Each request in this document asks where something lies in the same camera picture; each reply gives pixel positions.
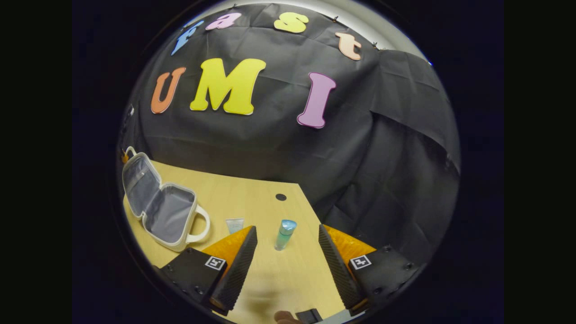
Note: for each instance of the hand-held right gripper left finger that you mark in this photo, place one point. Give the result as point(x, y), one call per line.
point(238, 274)

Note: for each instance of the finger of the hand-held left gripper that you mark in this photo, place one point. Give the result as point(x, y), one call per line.
point(124, 157)

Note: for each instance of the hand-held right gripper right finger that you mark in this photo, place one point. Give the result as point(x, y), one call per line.
point(339, 270)

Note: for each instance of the frosted blue skin care tube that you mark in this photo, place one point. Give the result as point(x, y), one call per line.
point(235, 225)

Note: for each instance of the teal skin care bottle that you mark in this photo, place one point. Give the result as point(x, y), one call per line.
point(285, 236)

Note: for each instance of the black backdrop cloth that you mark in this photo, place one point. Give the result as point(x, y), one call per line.
point(279, 148)

